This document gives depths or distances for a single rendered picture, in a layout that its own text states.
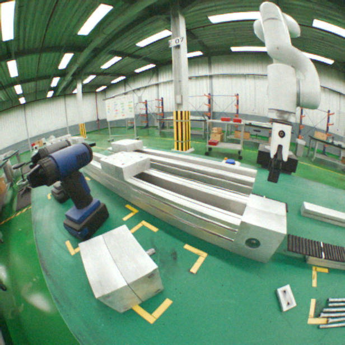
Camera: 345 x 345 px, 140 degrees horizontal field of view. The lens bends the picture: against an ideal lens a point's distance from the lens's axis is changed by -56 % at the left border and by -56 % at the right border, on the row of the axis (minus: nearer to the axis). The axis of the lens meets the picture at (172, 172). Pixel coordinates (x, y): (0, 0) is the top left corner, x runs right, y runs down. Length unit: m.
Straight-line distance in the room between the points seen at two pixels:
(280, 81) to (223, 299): 0.48
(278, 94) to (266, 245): 0.34
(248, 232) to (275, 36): 0.51
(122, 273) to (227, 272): 0.19
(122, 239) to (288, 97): 0.46
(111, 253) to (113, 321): 0.13
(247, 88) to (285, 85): 7.77
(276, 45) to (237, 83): 7.84
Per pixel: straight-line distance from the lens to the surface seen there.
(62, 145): 0.58
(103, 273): 0.20
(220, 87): 8.48
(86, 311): 0.31
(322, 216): 0.57
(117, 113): 6.27
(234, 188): 0.45
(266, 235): 0.27
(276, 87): 0.41
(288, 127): 0.40
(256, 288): 0.31
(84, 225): 0.36
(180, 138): 3.69
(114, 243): 0.23
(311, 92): 0.42
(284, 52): 0.49
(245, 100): 8.11
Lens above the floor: 1.04
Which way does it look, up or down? 24 degrees down
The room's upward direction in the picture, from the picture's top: 2 degrees counter-clockwise
